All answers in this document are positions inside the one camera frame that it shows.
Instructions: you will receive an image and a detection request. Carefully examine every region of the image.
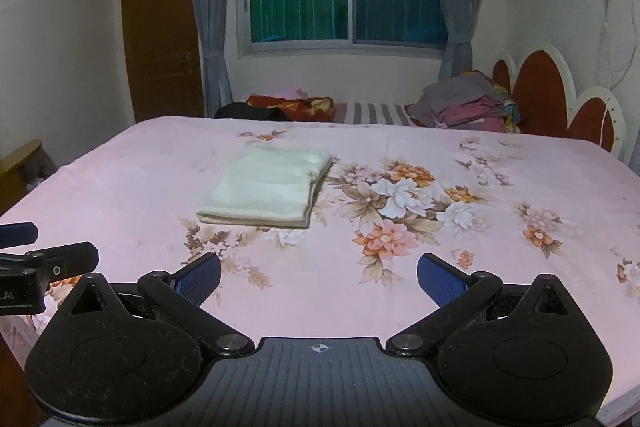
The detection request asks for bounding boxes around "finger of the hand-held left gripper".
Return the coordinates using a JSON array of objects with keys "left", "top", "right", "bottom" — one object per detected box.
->
[
  {"left": 24, "top": 241, "right": 100, "bottom": 281},
  {"left": 0, "top": 221, "right": 39, "bottom": 249}
]

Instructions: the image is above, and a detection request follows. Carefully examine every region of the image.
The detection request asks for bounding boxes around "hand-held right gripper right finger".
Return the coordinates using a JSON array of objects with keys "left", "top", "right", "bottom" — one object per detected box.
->
[{"left": 385, "top": 252, "right": 592, "bottom": 358}]

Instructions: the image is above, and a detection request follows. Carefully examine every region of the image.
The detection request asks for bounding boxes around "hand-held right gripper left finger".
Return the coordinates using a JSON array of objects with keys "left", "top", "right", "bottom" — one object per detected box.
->
[{"left": 46, "top": 252, "right": 256, "bottom": 358}]

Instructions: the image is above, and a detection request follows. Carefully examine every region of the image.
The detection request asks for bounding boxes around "white towel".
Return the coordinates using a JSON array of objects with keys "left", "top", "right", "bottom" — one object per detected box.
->
[{"left": 196, "top": 144, "right": 335, "bottom": 229}]

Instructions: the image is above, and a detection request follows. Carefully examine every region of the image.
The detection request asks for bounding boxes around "pile of folded clothes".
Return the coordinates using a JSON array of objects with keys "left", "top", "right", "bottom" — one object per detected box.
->
[{"left": 406, "top": 71, "right": 524, "bottom": 134}]

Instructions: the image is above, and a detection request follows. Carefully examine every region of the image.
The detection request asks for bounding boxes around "wooden furniture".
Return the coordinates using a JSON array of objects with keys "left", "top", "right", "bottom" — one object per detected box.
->
[{"left": 0, "top": 138, "right": 59, "bottom": 218}]

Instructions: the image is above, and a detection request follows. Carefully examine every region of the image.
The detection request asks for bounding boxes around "bed with pink floral sheet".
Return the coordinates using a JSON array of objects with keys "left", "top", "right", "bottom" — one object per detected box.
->
[{"left": 0, "top": 116, "right": 640, "bottom": 427}]

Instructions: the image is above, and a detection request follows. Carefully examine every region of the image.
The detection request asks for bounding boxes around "black cloth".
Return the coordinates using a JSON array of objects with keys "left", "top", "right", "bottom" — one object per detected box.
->
[{"left": 214, "top": 102, "right": 292, "bottom": 122}]

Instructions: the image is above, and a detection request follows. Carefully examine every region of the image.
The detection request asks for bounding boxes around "red patterned cloth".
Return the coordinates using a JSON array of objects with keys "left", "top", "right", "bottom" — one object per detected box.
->
[{"left": 244, "top": 94, "right": 335, "bottom": 123}]

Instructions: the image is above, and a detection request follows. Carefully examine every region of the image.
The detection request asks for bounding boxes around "white and red headboard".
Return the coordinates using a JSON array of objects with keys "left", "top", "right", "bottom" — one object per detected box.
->
[{"left": 490, "top": 41, "right": 627, "bottom": 165}]

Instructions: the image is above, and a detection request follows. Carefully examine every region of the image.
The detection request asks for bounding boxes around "brown wooden door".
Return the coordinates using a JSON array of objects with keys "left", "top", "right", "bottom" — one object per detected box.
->
[{"left": 121, "top": 0, "right": 206, "bottom": 124}]

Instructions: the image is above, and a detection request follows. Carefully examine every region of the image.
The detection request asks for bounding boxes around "white cable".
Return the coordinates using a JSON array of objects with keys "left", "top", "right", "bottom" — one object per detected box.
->
[{"left": 597, "top": 0, "right": 632, "bottom": 148}]

